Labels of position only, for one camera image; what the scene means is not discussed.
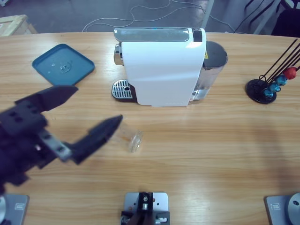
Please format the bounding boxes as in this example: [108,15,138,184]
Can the white slanted metal bar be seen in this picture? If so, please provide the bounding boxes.
[254,0,282,35]

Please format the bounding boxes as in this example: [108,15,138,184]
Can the blue square plastic tray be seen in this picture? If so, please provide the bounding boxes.
[31,43,96,89]

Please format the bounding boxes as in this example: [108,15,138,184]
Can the clear glass cup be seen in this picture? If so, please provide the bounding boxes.
[110,121,144,153]

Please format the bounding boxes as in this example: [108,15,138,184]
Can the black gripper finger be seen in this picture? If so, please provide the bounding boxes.
[38,114,124,165]

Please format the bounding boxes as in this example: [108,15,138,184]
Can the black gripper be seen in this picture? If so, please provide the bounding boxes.
[0,85,79,187]

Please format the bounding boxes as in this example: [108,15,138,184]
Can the black drip tray silver grille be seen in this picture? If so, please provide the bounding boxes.
[111,79,138,104]

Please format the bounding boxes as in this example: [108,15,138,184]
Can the black power cord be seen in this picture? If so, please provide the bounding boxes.
[233,0,281,33]

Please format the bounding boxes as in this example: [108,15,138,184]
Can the white metal table leg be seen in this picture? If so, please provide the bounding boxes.
[201,0,214,29]

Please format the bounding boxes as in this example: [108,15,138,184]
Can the white capsule coffee machine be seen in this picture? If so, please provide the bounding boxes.
[114,27,207,108]

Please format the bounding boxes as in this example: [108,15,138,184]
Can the light wooden crate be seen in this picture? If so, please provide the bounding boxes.
[0,14,38,37]

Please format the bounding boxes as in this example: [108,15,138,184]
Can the black capsule holder with rods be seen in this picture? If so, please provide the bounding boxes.
[245,38,300,105]

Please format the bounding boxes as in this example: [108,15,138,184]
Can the red coffee capsule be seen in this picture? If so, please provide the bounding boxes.
[284,66,298,80]

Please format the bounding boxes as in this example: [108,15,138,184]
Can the water tank with black lid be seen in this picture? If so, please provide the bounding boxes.
[188,40,228,106]

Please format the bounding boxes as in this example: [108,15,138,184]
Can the black chair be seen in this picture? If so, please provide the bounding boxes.
[271,8,300,38]

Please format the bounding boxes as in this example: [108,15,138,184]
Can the white floor cable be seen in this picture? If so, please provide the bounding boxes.
[81,0,235,33]

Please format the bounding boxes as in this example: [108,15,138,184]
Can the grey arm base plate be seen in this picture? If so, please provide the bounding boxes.
[0,192,30,225]
[264,192,300,225]

